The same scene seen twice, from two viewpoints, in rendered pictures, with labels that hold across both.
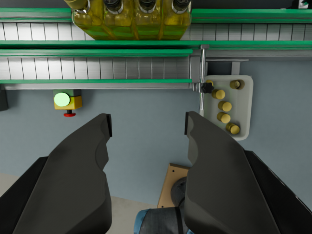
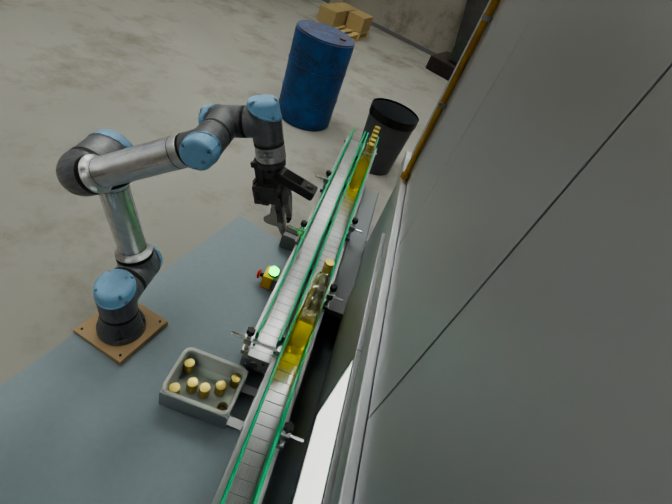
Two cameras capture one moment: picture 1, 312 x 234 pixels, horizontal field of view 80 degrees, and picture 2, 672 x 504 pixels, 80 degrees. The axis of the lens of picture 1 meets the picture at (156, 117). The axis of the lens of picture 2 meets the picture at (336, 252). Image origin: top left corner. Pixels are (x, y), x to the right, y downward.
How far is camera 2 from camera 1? 1.07 m
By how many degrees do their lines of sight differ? 52
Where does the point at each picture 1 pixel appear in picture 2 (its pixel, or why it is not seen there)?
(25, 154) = (240, 237)
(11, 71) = (303, 254)
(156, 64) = (275, 331)
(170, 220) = (146, 274)
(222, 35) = (279, 387)
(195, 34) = (288, 366)
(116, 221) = (49, 292)
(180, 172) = (153, 326)
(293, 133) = (110, 480)
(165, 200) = not seen: hidden behind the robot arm
